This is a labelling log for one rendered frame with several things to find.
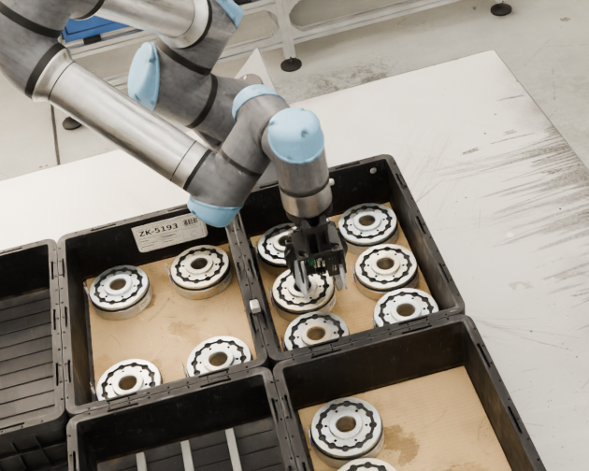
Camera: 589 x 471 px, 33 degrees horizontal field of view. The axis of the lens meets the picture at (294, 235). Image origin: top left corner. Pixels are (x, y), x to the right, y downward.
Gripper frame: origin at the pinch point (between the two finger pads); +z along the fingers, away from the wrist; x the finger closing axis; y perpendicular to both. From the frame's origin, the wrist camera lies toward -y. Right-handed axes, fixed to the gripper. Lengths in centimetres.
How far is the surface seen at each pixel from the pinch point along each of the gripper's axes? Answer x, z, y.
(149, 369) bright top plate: -29.9, -0.8, 9.5
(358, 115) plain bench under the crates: 21, 15, -63
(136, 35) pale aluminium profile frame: -30, 57, -193
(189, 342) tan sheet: -23.3, 2.2, 3.3
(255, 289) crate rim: -10.7, -7.8, 5.0
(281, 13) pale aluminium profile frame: 21, 62, -195
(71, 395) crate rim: -40.3, -7.9, 17.1
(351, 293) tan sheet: 4.5, 2.3, 1.5
